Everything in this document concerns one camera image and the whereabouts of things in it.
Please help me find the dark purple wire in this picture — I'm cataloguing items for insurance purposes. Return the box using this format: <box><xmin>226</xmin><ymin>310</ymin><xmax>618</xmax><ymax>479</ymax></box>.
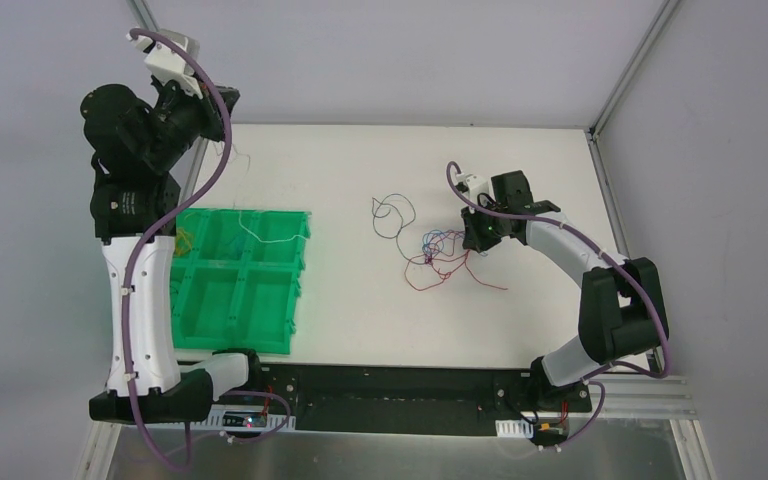
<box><xmin>370</xmin><ymin>193</ymin><xmax>425</xmax><ymax>263</ymax></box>

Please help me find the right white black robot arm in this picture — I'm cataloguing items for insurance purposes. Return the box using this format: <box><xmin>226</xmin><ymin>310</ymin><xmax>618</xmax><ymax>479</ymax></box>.
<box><xmin>446</xmin><ymin>163</ymin><xmax>669</xmax><ymax>410</ymax></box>

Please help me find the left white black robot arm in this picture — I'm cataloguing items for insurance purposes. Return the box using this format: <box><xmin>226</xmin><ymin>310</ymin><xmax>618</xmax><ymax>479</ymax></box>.
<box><xmin>80</xmin><ymin>82</ymin><xmax>265</xmax><ymax>424</ymax></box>

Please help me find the green plastic compartment bin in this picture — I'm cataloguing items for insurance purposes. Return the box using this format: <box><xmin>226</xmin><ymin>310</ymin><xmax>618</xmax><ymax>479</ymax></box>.
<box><xmin>169</xmin><ymin>208</ymin><xmax>311</xmax><ymax>355</ymax></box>

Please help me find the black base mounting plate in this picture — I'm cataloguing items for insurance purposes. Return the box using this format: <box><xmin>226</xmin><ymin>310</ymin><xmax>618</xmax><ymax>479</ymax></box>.
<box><xmin>219</xmin><ymin>363</ymin><xmax>593</xmax><ymax>436</ymax></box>

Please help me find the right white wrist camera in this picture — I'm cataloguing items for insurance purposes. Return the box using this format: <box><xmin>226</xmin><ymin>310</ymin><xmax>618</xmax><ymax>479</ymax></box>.
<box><xmin>455</xmin><ymin>173</ymin><xmax>492</xmax><ymax>206</ymax></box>

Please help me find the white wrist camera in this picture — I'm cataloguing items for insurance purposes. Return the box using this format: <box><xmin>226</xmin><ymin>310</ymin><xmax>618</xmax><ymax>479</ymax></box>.
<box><xmin>455</xmin><ymin>173</ymin><xmax>492</xmax><ymax>206</ymax></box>
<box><xmin>131</xmin><ymin>29</ymin><xmax>203</xmax><ymax>99</ymax></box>

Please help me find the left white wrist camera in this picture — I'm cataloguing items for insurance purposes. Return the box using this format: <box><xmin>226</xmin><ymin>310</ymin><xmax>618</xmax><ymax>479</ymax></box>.
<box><xmin>131</xmin><ymin>29</ymin><xmax>203</xmax><ymax>99</ymax></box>

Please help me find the right white cable duct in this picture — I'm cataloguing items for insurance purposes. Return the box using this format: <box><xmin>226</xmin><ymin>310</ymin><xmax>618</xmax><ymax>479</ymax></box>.
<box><xmin>495</xmin><ymin>419</ymin><xmax>534</xmax><ymax>439</ymax></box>

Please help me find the white cable duct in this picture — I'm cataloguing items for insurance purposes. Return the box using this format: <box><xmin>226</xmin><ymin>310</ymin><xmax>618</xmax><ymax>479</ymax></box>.
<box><xmin>194</xmin><ymin>409</ymin><xmax>296</xmax><ymax>433</ymax></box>
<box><xmin>495</xmin><ymin>419</ymin><xmax>534</xmax><ymax>439</ymax></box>

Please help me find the aluminium frame rail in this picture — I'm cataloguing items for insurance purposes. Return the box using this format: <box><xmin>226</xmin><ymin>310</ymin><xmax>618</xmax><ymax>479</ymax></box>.
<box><xmin>592</xmin><ymin>373</ymin><xmax>697</xmax><ymax>420</ymax></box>

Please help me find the left white cable duct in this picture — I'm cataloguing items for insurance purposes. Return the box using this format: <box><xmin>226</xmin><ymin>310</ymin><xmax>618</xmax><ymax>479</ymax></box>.
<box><xmin>194</xmin><ymin>409</ymin><xmax>296</xmax><ymax>433</ymax></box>

